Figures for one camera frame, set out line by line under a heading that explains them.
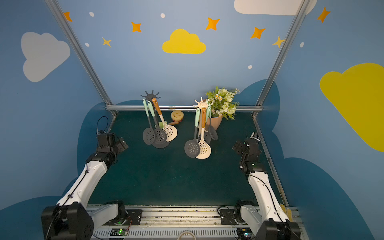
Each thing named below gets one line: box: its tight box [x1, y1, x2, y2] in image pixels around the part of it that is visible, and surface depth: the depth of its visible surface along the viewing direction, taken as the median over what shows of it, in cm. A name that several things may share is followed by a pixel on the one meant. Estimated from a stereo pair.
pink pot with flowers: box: [205, 86, 240, 130], surface depth 92 cm
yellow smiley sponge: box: [171, 110, 184, 121], surface depth 120 cm
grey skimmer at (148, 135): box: [142, 99, 155, 145], surface depth 92 cm
